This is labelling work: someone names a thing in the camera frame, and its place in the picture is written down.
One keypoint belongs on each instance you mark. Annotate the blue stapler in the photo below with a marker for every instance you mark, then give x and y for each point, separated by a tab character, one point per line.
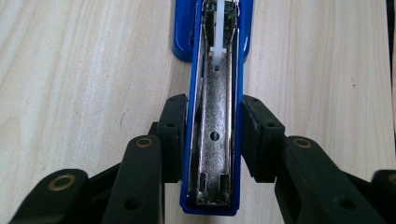
214	124

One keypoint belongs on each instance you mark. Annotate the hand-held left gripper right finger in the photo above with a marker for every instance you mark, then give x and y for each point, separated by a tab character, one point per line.
261	140

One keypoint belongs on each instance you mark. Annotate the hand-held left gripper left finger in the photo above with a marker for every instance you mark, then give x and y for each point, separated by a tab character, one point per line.
169	137

